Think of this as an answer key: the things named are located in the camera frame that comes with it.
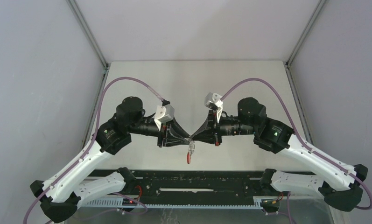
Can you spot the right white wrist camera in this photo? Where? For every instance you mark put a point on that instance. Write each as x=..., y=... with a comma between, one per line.
x=214, y=102

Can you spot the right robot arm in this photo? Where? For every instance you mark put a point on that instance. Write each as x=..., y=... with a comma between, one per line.
x=337, y=183

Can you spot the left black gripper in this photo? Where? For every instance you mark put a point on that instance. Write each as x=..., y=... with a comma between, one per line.
x=172, y=134

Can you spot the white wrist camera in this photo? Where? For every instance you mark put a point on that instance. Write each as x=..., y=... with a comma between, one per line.
x=163, y=115
x=214, y=102

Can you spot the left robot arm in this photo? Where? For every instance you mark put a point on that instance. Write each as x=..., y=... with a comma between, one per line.
x=64, y=193

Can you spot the red handled keyring holder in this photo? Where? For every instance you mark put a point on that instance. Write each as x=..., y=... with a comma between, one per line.
x=190, y=151

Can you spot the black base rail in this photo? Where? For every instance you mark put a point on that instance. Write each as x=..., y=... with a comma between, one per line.
x=199, y=188

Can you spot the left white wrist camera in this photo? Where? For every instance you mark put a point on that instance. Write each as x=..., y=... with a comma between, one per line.
x=163, y=115

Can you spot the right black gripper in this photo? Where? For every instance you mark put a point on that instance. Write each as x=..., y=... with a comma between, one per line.
x=211, y=133

